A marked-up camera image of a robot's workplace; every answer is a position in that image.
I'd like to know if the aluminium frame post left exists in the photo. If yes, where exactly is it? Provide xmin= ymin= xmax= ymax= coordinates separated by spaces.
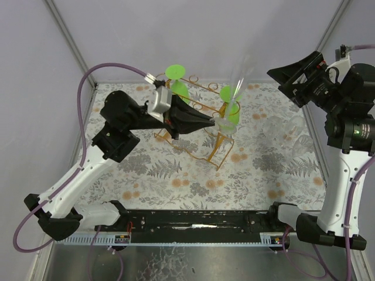
xmin=42 ymin=0 xmax=89 ymax=74

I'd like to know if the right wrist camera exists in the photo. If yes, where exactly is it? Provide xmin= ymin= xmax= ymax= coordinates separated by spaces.
xmin=328 ymin=44 xmax=353 ymax=74

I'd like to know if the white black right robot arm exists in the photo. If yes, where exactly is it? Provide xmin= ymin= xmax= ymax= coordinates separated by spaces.
xmin=268 ymin=51 xmax=374 ymax=251

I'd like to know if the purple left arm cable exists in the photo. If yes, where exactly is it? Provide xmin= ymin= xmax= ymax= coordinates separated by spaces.
xmin=13 ymin=61 xmax=153 ymax=253

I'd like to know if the aluminium frame post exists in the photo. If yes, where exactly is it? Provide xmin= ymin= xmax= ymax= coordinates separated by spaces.
xmin=42 ymin=0 xmax=89 ymax=74
xmin=315 ymin=0 xmax=353 ymax=53

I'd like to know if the floral patterned table cloth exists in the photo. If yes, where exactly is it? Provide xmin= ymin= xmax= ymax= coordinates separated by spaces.
xmin=79 ymin=83 xmax=325 ymax=210

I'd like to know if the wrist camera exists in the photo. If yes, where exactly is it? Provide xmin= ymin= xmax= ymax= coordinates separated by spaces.
xmin=328 ymin=44 xmax=353 ymax=74
xmin=144 ymin=73 xmax=172 ymax=123

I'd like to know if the gold wire wine glass rack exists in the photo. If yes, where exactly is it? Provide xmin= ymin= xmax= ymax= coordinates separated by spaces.
xmin=154 ymin=75 xmax=234 ymax=171

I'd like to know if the green wine glass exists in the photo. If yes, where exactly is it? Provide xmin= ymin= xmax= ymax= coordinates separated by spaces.
xmin=220 ymin=85 xmax=241 ymax=126
xmin=165 ymin=64 xmax=190 ymax=104

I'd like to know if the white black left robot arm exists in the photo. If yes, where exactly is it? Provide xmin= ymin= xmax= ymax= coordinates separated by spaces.
xmin=24 ymin=87 xmax=214 ymax=241

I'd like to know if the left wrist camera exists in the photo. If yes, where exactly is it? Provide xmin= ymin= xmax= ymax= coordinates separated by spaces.
xmin=144 ymin=73 xmax=172 ymax=123

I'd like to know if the aluminium frame post right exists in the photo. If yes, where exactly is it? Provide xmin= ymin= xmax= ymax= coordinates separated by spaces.
xmin=315 ymin=0 xmax=353 ymax=53

